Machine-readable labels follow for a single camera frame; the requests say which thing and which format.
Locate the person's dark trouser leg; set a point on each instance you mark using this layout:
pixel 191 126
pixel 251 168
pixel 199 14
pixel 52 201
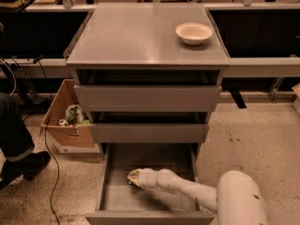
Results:
pixel 15 140

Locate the grey open bottom drawer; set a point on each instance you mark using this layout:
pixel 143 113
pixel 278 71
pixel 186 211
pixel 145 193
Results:
pixel 121 203

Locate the grey drawer cabinet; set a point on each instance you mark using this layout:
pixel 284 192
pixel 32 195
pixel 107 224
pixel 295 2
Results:
pixel 142 36

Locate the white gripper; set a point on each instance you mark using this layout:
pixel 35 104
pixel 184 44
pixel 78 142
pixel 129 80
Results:
pixel 146 179

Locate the brown cardboard box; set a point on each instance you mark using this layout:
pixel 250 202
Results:
pixel 67 139

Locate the crumpled trash in box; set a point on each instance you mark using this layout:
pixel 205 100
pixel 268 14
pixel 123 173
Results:
pixel 74 116

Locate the black shoe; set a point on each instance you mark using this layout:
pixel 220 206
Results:
pixel 29 167

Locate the white paper bowl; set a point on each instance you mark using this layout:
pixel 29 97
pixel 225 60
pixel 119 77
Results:
pixel 193 33

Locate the grey top drawer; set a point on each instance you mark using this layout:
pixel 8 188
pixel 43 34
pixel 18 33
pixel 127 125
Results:
pixel 148 90

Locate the grey middle drawer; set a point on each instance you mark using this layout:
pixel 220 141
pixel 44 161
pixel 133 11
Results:
pixel 149 127

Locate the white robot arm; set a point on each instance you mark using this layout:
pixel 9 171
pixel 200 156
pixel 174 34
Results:
pixel 237 199

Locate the long grey workbench rail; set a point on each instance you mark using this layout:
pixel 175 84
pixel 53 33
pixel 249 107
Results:
pixel 238 68

